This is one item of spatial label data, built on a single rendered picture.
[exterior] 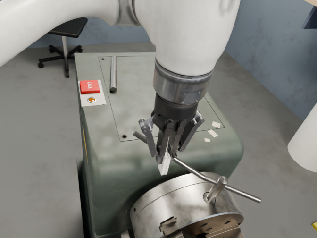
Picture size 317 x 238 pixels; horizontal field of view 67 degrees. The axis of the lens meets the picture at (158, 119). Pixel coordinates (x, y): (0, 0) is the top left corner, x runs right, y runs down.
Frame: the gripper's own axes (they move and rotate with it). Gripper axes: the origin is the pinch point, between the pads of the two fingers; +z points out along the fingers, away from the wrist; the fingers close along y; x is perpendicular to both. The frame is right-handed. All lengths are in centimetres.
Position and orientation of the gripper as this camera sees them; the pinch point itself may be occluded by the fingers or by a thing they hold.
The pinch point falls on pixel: (163, 161)
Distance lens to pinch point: 55.2
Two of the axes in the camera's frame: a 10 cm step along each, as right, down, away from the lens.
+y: 9.5, -1.4, 2.9
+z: -1.1, 7.1, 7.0
